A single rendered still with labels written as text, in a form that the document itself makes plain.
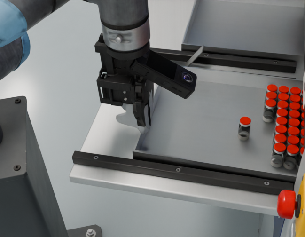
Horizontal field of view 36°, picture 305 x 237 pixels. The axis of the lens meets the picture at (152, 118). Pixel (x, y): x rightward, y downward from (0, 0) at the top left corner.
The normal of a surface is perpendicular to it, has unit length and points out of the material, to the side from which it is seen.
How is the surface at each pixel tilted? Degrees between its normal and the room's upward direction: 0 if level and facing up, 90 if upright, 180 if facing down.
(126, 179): 0
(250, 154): 0
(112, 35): 90
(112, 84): 90
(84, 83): 0
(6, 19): 72
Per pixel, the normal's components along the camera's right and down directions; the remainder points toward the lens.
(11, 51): 0.81, 0.22
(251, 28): -0.05, -0.71
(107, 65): -0.22, 0.69
